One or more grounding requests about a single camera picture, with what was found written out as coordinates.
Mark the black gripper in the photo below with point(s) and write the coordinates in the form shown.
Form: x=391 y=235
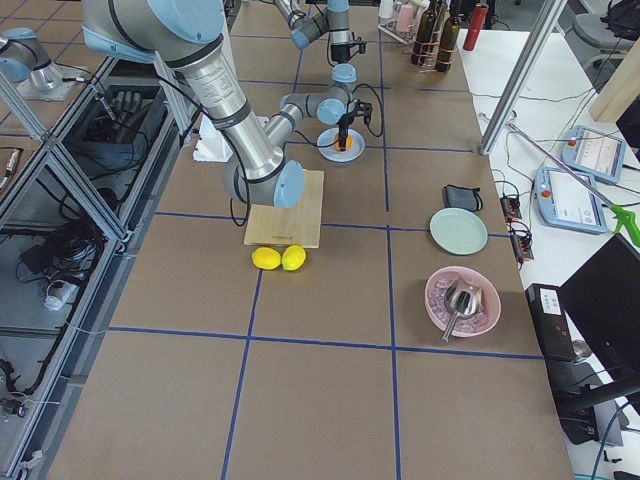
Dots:
x=344 y=122
x=338 y=52

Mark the orange mandarin fruit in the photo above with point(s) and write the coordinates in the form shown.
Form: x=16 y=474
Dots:
x=342 y=141

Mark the light blue ceramic plate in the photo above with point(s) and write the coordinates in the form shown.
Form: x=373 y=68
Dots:
x=328 y=145

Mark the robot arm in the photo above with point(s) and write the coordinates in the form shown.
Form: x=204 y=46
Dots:
x=333 y=21
x=188 y=36

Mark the light green ceramic plate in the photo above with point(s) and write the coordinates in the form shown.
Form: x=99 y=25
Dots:
x=458 y=231

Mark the white cup right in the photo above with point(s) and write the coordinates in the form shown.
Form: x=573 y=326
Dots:
x=386 y=9

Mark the white cup rack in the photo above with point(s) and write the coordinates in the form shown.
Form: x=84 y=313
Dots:
x=389 y=28

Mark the pink cup upper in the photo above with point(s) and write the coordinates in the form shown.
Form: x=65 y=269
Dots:
x=404 y=21

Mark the bamboo cutting board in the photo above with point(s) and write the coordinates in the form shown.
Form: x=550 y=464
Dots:
x=301 y=224

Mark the dark wine bottle left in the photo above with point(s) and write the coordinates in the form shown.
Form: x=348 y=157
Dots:
x=448 y=38

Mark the dark grey folded cloth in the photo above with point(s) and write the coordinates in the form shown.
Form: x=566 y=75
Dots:
x=462 y=197

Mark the upper yellow lemon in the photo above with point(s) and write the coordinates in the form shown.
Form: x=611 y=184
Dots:
x=293 y=258

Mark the yellow lemon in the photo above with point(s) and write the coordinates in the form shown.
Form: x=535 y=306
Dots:
x=266 y=258
x=293 y=258

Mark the lower yellow lemon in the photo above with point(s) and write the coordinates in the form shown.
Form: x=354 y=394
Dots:
x=266 y=258

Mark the pink bowl with ice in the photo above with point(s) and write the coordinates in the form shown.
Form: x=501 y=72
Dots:
x=435 y=303

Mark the metal scoop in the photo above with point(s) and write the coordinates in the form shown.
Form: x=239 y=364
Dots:
x=463 y=300

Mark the teach pendant near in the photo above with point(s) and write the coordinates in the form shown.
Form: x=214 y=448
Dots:
x=564 y=203

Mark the teach pendant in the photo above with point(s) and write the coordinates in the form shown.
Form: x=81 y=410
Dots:
x=564 y=203
x=597 y=153

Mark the teach pendant far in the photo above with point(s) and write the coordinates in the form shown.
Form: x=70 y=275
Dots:
x=597 y=153

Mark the green tipped grabber stick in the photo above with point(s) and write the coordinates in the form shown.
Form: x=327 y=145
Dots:
x=625 y=218

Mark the black computer monitor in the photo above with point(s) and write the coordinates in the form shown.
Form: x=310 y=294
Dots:
x=602 y=300

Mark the black desktop computer box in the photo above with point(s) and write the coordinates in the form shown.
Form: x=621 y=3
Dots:
x=570 y=376

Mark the copper wire bottle rack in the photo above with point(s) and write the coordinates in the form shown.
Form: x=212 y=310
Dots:
x=430 y=60

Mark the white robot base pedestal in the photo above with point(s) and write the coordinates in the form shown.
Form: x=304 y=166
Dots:
x=211 y=146

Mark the aluminium frame post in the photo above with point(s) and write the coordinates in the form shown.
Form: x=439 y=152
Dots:
x=542 y=28

